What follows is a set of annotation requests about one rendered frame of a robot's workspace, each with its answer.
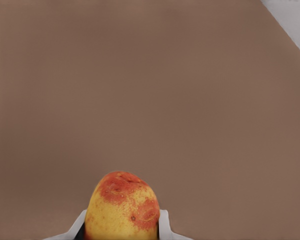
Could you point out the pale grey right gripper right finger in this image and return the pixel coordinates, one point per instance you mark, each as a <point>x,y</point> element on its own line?
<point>165,226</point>

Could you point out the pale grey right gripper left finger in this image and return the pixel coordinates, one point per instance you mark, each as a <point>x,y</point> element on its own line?
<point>76,227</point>

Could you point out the yellow and red potato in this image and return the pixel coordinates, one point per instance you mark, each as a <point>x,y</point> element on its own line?
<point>120,212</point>

